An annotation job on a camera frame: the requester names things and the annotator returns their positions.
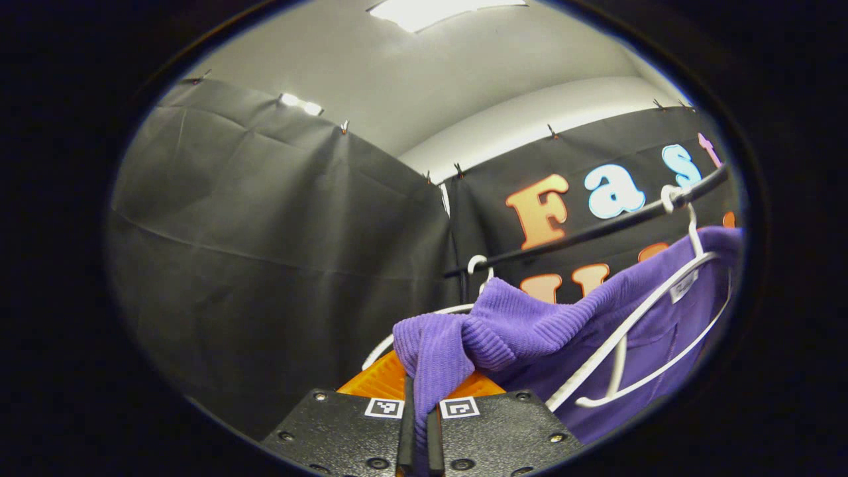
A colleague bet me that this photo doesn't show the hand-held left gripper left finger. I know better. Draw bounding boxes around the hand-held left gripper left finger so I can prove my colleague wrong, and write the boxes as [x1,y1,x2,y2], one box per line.
[260,350,416,477]

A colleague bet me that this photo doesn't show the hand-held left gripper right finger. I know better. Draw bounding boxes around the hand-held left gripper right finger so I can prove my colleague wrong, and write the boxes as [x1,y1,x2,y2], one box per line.
[426,371,586,477]

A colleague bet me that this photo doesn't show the purple corduroy jacket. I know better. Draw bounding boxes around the purple corduroy jacket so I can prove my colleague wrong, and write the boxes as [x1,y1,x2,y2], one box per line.
[392,225,746,477]

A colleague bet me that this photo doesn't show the white plastic hanger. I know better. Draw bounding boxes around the white plastic hanger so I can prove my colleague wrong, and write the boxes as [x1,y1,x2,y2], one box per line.
[361,255,495,372]
[543,185,736,409]

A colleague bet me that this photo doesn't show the black clothes rack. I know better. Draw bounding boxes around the black clothes rack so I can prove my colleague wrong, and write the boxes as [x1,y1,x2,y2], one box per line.
[443,162,731,305]

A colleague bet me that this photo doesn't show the black backdrop cloth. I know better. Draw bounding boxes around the black backdrop cloth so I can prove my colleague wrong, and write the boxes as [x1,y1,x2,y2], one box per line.
[106,78,746,441]

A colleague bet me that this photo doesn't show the row of black backdrop clips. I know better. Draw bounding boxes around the row of black backdrop clips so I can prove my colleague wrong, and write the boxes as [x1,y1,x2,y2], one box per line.
[192,70,693,183]

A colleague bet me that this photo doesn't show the ceiling light panel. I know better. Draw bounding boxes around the ceiling light panel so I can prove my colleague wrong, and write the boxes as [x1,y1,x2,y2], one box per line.
[368,0,529,34]
[278,93,325,117]

